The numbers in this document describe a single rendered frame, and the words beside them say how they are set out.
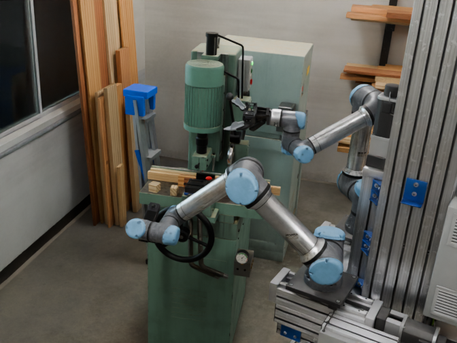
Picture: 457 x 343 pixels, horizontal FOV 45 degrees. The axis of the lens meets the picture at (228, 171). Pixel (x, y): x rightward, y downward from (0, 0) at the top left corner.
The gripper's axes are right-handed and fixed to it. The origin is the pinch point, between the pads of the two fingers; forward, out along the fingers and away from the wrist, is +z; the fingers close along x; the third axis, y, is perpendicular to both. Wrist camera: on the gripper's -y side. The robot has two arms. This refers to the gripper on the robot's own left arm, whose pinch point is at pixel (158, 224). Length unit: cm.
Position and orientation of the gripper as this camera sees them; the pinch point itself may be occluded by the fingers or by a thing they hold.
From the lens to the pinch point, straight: 244.2
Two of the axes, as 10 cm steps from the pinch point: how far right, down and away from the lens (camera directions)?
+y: -2.0, 9.8, -0.9
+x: 9.7, 1.8, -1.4
